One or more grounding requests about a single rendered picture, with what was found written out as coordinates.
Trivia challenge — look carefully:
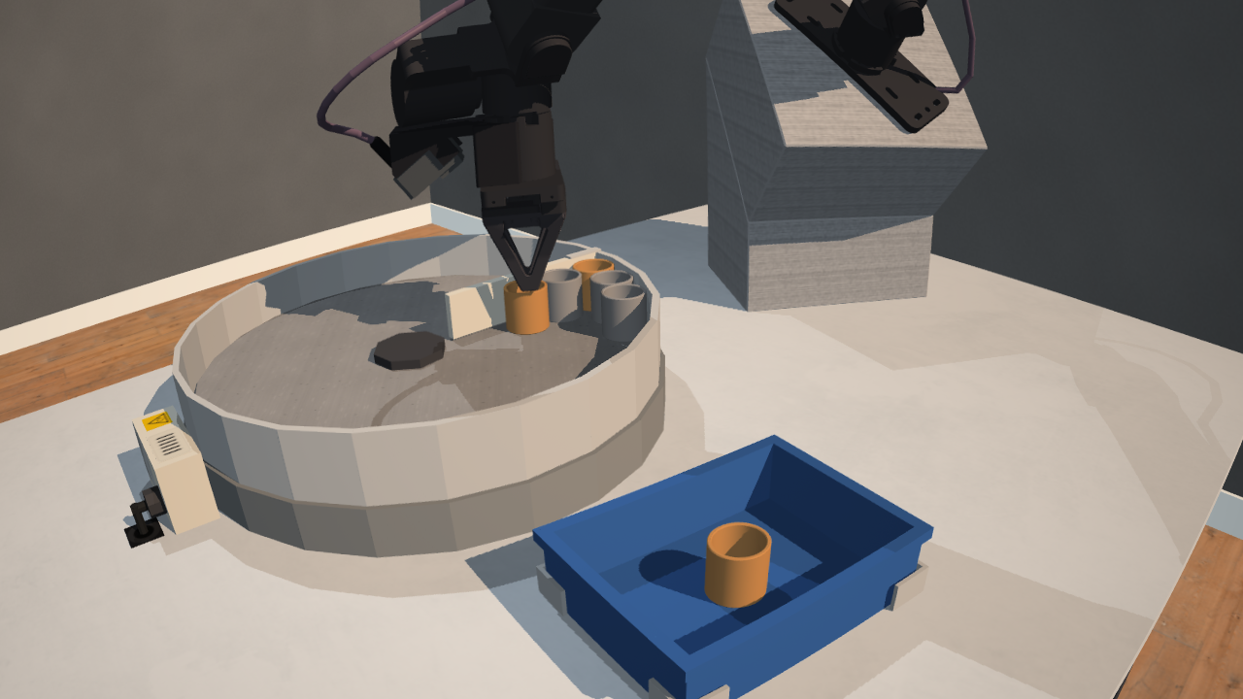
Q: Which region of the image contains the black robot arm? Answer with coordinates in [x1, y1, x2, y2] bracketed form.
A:
[389, 0, 948, 199]

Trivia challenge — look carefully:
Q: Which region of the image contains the grey hollow cylinder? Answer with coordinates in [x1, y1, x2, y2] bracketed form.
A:
[602, 284, 648, 342]
[590, 270, 634, 323]
[542, 267, 584, 322]

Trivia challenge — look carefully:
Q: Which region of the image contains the beige round turntable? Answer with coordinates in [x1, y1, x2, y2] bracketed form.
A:
[124, 234, 665, 557]

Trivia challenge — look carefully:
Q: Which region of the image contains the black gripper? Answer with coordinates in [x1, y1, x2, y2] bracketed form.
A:
[481, 108, 567, 291]

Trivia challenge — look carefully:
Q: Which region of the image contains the blue open crate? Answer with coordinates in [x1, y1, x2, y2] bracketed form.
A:
[532, 435, 933, 699]

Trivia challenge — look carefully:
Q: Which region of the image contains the bronze bushing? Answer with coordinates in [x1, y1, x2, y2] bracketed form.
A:
[503, 281, 549, 335]
[573, 259, 615, 312]
[705, 522, 771, 608]

